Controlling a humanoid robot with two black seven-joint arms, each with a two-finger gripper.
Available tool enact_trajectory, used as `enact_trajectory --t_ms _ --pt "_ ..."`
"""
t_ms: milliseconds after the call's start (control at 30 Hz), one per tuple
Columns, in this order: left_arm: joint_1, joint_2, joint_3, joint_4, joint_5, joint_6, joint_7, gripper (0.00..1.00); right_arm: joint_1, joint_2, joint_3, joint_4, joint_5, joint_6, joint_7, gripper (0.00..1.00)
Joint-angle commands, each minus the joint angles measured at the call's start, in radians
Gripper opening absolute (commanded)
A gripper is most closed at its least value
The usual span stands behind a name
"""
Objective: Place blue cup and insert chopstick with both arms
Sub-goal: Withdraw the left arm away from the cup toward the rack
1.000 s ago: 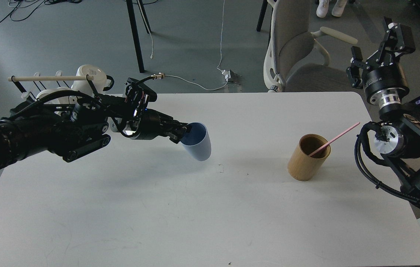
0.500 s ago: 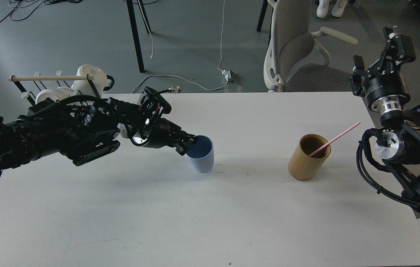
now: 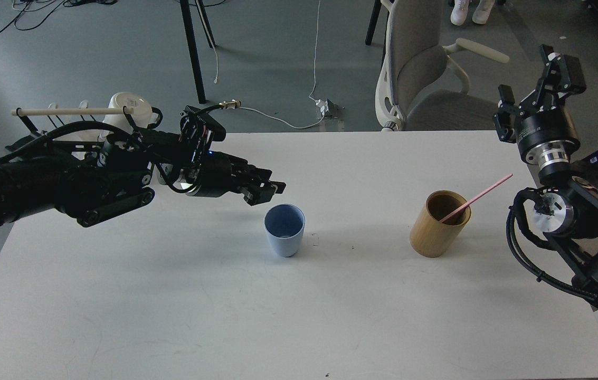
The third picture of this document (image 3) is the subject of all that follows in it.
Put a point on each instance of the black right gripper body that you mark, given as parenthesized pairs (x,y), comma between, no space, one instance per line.
(544,136)

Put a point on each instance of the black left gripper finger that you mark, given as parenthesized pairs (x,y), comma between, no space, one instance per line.
(251,174)
(261,191)

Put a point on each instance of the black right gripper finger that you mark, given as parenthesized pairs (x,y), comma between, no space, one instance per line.
(507,99)
(562,77)

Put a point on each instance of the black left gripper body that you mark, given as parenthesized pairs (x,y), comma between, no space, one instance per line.
(217,175)

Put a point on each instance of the blue plastic cup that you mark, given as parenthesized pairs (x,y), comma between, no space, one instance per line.
(284,225)

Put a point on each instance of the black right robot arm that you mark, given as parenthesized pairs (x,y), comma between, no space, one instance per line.
(562,214)

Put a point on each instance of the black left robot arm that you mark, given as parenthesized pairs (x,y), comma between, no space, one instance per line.
(93,171)

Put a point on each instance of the white cup on rack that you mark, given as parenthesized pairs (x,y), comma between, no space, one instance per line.
(142,113)

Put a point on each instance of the grey office chair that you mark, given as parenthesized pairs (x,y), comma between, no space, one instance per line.
(420,87)

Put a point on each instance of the white power adapter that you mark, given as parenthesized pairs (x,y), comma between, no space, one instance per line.
(327,109)

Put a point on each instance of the wooden rack dowel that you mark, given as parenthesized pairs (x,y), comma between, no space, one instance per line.
(21,112)

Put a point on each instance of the bamboo cylinder holder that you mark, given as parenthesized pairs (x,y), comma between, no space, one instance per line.
(430,236)

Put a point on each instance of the black table leg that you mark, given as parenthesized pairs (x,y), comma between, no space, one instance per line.
(191,43)

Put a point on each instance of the black wire dish rack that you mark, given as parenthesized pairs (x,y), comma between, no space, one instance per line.
(79,129)

